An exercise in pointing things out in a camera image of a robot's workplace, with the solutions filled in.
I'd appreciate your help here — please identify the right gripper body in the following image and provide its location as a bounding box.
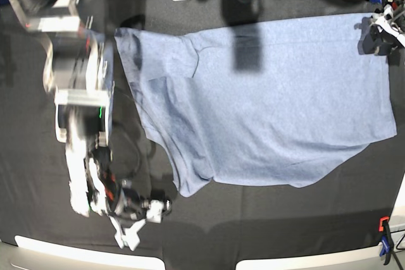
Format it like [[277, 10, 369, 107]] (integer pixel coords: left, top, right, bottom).
[[90, 180, 172, 223]]

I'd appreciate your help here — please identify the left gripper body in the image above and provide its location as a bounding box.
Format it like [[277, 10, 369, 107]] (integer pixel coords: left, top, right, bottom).
[[358, 15, 404, 56]]

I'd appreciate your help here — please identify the light blue t-shirt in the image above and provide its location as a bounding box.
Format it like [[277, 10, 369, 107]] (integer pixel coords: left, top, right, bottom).
[[115, 13, 397, 197]]

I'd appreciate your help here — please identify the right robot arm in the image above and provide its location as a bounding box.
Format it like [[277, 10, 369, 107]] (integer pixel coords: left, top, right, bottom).
[[9, 0, 171, 250]]

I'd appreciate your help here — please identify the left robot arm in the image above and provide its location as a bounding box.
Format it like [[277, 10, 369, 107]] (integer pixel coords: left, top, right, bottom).
[[358, 0, 404, 56]]

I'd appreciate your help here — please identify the clamp bottom right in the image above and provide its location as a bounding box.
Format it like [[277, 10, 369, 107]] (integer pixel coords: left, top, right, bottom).
[[378, 216, 394, 266]]

